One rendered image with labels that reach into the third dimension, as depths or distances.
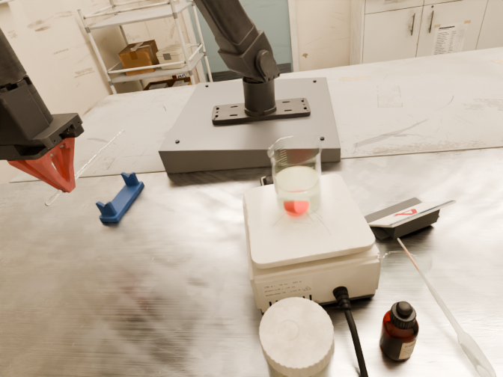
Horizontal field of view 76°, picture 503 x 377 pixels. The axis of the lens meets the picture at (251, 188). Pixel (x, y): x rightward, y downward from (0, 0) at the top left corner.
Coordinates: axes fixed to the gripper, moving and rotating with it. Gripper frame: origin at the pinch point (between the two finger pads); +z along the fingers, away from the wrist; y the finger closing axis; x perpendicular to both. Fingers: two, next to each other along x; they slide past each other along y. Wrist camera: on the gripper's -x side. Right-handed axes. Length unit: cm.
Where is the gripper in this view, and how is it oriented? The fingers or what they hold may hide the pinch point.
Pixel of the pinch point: (66, 185)
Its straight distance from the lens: 51.2
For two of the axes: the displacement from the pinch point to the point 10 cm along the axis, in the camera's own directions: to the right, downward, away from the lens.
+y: 9.7, 0.0, -2.5
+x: 2.0, -6.3, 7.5
